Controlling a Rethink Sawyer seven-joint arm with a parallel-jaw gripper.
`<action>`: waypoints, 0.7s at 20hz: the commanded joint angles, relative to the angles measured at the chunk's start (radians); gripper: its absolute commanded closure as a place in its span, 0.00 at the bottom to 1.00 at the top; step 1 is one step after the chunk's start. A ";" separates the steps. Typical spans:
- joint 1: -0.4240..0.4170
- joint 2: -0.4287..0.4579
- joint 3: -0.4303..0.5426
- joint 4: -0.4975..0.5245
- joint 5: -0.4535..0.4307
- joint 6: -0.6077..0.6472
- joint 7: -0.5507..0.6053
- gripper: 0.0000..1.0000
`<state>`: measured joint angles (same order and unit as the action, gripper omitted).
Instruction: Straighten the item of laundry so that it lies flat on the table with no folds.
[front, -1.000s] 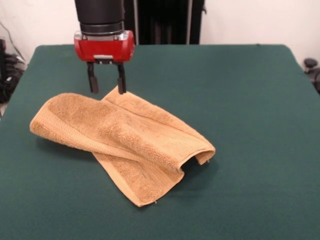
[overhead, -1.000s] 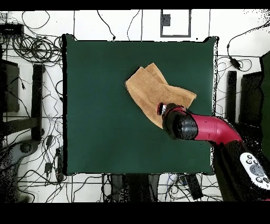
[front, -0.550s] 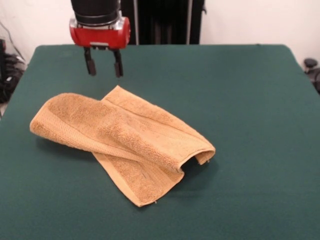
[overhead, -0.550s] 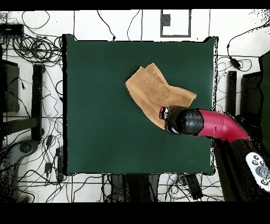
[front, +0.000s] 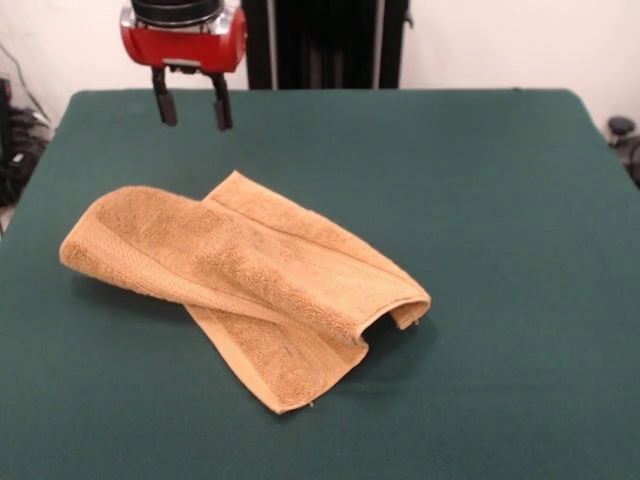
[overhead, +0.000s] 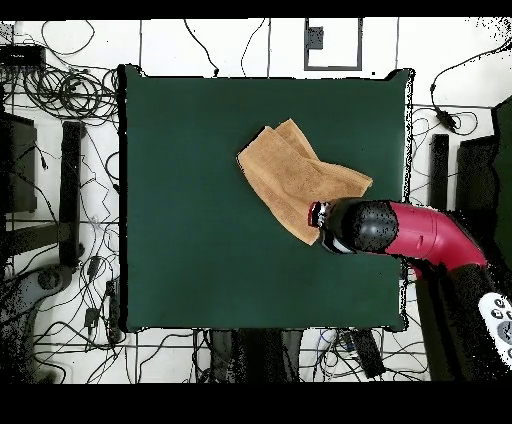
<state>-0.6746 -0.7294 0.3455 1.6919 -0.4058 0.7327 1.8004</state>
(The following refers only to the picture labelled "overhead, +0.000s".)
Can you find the tan terry towel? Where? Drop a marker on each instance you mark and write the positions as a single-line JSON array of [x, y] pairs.
[[288, 176]]

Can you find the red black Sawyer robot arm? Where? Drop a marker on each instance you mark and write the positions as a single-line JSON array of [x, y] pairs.
[[416, 236]]

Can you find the black flat device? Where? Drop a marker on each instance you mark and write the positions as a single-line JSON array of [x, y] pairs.
[[22, 56]]

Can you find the black stand bar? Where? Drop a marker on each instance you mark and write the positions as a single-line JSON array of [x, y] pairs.
[[438, 172], [71, 192]]

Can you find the dark green table cloth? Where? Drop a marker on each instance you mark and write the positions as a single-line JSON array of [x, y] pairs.
[[180, 240]]

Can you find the black power strip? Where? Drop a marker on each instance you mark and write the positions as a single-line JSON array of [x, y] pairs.
[[368, 352]]

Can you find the black equipment box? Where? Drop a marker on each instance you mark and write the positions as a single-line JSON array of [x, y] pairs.
[[476, 180], [20, 168]]

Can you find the grey floor socket box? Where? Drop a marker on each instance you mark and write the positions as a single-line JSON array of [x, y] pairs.
[[314, 38]]

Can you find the dark green hanging cloth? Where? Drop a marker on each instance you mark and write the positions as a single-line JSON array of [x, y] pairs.
[[504, 180]]

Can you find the grey black tripod base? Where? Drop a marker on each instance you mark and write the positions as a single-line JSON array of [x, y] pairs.
[[48, 278]]

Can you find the grey floor hatch frame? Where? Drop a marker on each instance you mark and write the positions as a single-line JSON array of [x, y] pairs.
[[359, 44]]

